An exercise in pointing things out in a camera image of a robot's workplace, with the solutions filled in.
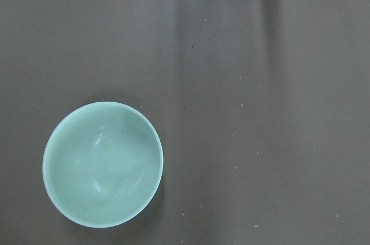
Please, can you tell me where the green bowl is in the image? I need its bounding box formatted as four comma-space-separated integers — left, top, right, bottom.
42, 102, 164, 228

